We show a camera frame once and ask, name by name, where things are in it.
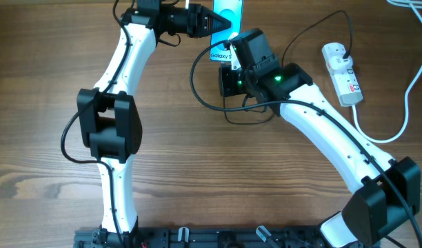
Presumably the blue Galaxy smartphone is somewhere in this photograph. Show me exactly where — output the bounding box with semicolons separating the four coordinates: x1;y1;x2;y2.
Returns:
209;0;243;62

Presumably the black USB charging cable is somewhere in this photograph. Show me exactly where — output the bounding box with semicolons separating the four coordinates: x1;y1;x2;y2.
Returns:
221;10;354;125

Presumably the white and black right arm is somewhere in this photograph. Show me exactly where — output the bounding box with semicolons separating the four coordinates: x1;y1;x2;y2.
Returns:
222;29;421;247

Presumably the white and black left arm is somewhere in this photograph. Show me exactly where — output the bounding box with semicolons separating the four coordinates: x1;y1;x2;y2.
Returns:
75;1;232;247

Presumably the white USB charger plug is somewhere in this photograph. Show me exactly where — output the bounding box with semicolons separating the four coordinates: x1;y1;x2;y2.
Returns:
326;55;353;74

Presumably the white power strip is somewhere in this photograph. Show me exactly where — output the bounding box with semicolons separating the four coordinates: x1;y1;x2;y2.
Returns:
321;43;363;107

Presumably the white power strip cord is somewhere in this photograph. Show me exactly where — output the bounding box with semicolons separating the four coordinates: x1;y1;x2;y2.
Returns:
350;0;422;144

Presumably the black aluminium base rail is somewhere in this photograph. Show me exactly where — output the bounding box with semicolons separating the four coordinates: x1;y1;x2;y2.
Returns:
73;225;336;248

